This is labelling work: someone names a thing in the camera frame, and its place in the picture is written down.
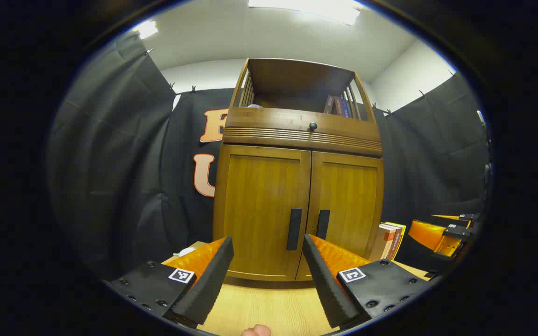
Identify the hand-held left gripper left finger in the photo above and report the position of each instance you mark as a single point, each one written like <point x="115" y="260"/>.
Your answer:
<point x="213" y="280"/>

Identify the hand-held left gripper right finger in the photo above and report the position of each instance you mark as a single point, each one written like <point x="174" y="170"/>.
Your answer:
<point x="322" y="284"/>

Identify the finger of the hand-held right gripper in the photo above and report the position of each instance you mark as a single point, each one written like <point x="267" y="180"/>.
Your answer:
<point x="456" y="217"/>
<point x="430" y="235"/>

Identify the wooden shoe cabinet door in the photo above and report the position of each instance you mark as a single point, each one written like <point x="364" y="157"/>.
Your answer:
<point x="255" y="205"/>
<point x="350" y="200"/>

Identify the wooden double-door shoe cabinet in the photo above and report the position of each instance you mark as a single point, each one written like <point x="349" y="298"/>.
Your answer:
<point x="273" y="123"/>

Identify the yellow book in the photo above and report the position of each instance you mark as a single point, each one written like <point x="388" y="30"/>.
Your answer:
<point x="399" y="238"/>

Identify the white crumpled object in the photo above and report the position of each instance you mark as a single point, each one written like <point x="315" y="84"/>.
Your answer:
<point x="187" y="252"/>

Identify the black backdrop cloth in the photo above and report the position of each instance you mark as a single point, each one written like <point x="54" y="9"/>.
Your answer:
<point x="124" y="163"/>

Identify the dark blue book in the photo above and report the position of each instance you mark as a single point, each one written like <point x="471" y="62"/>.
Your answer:
<point x="341" y="107"/>

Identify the dark brown book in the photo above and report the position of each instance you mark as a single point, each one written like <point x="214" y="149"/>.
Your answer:
<point x="329" y="105"/>

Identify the large ceiling light panel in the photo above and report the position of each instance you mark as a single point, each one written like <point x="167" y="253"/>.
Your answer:
<point x="315" y="9"/>

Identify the small ceiling light panel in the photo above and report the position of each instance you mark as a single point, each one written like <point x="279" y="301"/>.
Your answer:
<point x="146" y="29"/>

